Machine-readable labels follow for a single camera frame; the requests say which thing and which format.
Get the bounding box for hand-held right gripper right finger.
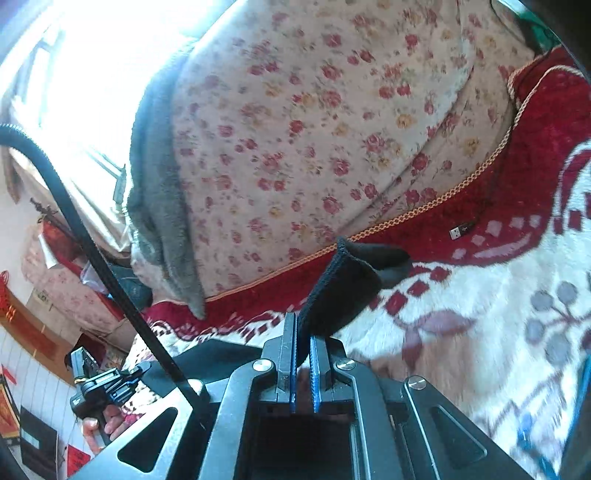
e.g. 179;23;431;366
310;335;536;480

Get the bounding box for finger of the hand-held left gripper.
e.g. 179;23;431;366
121;361;153;394

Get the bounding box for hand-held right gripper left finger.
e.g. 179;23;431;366
78;313;298;480

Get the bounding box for black pants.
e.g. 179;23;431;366
139;236;413;393

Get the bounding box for person's left hand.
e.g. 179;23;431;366
82;402;126;455

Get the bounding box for teal plastic bag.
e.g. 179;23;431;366
115;265;151;308

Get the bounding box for pink floral bedding pile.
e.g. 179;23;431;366
21;226;134;342

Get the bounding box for clear plastic bag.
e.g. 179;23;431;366
81;261;112;294

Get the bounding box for red knot ornament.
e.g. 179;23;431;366
0;272;14;319

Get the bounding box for red cloth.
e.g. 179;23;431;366
41;222;85;274

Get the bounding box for beige curtain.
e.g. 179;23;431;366
0;92;134;259

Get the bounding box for grey fleece blanket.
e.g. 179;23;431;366
127;41;208;320

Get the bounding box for red and white patterned blanket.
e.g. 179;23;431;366
124;46;591;480

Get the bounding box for dark metal curtain hook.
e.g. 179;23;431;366
30;198;62;219

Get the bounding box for floral quilt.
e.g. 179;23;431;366
171;0;546;301

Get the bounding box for bright window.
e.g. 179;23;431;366
0;0;199;185

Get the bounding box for green cloth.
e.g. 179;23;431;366
526;18;561;52

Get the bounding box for dark wall screen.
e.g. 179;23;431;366
18;406;58;478

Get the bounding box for red framed wall picture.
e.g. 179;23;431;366
0;374;21;439

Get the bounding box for brown wooden rail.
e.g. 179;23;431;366
0;286;75;374

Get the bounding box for black braided cable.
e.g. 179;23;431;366
0;121;208;428

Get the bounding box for black USB cable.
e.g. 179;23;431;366
449;134;518;241

